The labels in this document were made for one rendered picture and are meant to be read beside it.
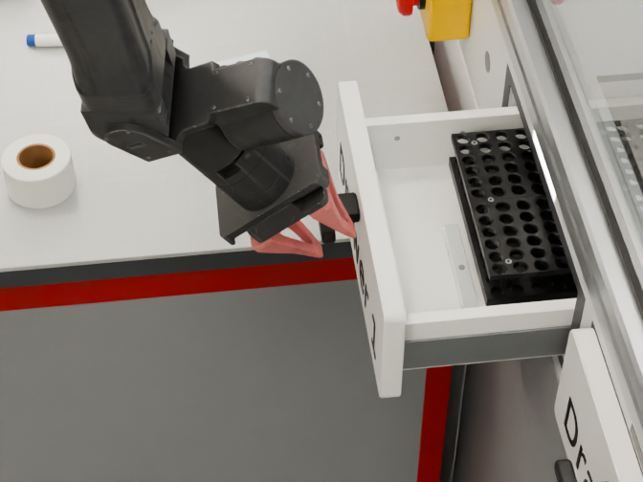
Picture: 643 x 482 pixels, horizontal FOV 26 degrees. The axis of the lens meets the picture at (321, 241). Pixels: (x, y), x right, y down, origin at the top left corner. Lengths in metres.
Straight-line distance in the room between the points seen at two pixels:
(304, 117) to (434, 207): 0.31
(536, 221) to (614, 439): 0.25
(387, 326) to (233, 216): 0.15
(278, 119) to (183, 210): 0.42
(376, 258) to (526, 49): 0.24
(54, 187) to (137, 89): 0.47
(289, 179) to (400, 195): 0.23
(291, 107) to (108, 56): 0.15
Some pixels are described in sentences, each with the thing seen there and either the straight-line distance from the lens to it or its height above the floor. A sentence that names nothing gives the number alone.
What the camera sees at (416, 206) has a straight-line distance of 1.30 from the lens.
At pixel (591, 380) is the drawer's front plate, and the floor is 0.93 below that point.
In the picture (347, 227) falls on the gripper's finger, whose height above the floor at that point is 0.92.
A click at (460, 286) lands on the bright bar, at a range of 1.22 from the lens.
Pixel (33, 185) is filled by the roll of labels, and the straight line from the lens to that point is 1.41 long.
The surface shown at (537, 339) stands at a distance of 1.17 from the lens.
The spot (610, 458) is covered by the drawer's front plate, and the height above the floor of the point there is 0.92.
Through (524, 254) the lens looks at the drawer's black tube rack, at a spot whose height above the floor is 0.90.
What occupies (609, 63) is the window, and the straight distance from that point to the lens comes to 1.07.
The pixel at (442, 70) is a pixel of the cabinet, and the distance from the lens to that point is 1.65.
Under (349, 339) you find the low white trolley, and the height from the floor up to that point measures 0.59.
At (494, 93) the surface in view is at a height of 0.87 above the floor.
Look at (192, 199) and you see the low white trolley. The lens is 1.42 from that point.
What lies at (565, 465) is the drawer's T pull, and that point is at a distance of 1.04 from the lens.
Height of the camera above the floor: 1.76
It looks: 47 degrees down
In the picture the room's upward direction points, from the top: straight up
